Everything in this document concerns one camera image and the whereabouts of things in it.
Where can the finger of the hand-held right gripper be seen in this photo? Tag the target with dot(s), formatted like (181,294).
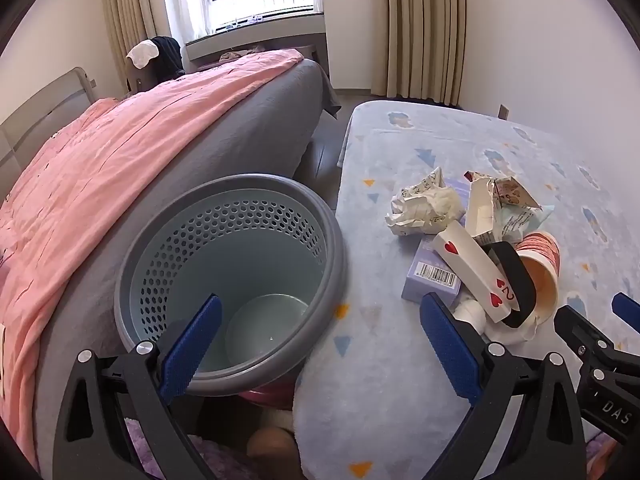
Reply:
(629,312)
(580,332)

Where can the purple cardboard box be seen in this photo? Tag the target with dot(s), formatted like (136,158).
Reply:
(425,265)

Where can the white cloth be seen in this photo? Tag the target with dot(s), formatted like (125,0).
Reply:
(142,52)

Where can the pale crumpled cloth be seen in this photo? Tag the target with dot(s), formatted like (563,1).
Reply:
(240,54)

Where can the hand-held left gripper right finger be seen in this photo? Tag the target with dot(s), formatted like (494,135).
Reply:
(450,350)

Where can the pink striped paper cup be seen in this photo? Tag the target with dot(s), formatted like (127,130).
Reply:
(540,255)

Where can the light blue printed blanket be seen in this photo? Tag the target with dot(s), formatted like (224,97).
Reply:
(400,150)

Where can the grey bed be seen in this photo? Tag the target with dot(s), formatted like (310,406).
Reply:
(225,130)

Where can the grey window bench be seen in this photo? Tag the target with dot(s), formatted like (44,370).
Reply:
(280,35)

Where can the light blue wipes packet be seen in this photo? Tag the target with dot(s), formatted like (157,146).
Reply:
(530,220)

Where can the grey perforated plastic basket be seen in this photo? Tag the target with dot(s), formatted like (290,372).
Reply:
(240,240)

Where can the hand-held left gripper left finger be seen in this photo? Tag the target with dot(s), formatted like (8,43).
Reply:
(192,345)

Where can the dark garment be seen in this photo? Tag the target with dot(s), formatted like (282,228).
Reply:
(167,57)

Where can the black elastic band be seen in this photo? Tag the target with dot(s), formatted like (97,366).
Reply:
(520,270)

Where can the colourful snack wrapper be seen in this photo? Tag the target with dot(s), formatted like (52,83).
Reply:
(515,192)

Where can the brown chair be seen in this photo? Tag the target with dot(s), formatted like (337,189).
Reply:
(136,79)

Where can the white carton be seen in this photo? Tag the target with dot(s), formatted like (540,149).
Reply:
(477,210)

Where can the person's leg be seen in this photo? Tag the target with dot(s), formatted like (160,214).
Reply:
(270,447)

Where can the grey bed headboard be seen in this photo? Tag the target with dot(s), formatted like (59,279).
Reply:
(45,110)

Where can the cream tissue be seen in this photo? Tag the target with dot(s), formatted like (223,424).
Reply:
(450,205)

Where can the beige curtain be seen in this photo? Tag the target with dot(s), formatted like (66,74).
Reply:
(420,30)
(135,0)

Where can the white printed wrapper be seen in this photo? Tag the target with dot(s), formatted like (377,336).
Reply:
(410,205)

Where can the pink bed blanket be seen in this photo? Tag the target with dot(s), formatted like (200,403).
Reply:
(100,160)

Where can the purple fluffy rug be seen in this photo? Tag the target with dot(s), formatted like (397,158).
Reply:
(220,460)

